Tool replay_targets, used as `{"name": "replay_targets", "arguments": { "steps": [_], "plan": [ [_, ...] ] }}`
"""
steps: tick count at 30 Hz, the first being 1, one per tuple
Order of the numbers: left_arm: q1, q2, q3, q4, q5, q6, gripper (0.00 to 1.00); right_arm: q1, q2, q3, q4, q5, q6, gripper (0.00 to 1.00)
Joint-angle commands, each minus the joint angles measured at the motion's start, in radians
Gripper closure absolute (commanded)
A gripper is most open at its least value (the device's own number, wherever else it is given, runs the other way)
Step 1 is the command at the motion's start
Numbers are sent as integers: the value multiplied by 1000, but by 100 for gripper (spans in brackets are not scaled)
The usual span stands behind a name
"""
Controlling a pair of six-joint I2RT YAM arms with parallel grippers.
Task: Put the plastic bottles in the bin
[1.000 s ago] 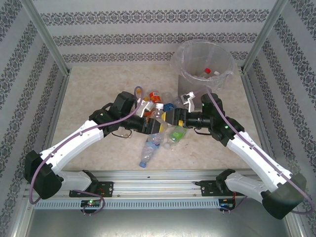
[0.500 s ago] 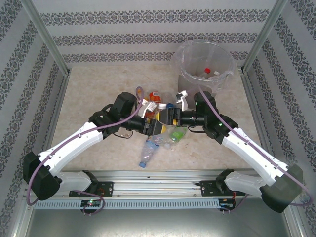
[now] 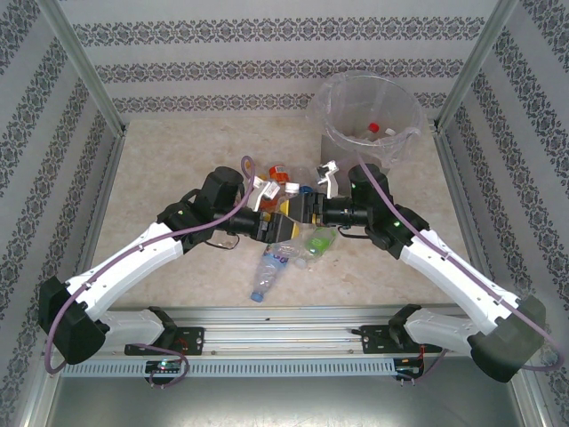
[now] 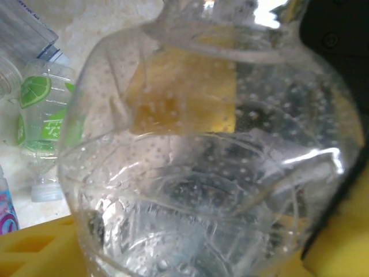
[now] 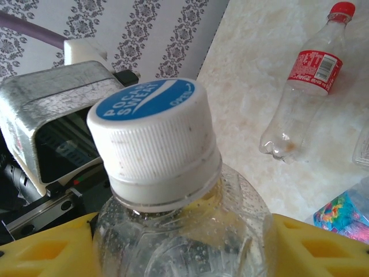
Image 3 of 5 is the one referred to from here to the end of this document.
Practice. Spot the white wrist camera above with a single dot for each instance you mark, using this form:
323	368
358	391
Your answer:
331	182
266	191

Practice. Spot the orange white label bottle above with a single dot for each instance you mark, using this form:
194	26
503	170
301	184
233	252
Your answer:
279	174

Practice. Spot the clear plastic bin liner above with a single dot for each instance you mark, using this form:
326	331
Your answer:
320	107

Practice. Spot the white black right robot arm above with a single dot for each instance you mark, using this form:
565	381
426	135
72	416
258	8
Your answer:
449	271

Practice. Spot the aluminium side rail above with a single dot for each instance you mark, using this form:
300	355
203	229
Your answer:
460	191
103	187

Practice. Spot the small circuit board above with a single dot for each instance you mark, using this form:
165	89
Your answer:
409	368
164	367

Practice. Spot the aluminium frame post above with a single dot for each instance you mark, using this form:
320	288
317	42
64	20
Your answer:
478	62
80	62

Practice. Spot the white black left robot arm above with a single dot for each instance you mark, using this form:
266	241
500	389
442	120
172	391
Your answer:
133	258

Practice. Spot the orange drink bottle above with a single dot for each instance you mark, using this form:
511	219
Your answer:
269	204

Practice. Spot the aluminium mounting rail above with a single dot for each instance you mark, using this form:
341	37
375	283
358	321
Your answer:
284	331

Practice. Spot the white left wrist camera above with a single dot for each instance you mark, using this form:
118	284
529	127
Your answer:
266	191

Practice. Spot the clear plastic bottle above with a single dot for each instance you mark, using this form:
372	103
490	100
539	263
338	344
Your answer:
306	259

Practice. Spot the grey metal panel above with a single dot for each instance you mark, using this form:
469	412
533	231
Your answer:
284	405

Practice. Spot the clear bottle green label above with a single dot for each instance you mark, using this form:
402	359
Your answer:
320	240

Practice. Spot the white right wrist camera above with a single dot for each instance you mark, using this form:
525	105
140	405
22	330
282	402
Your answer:
331	182

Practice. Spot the clear bottle colourful label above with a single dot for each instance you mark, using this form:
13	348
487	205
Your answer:
269	271

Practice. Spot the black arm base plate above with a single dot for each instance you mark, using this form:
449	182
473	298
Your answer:
371	340
193	340

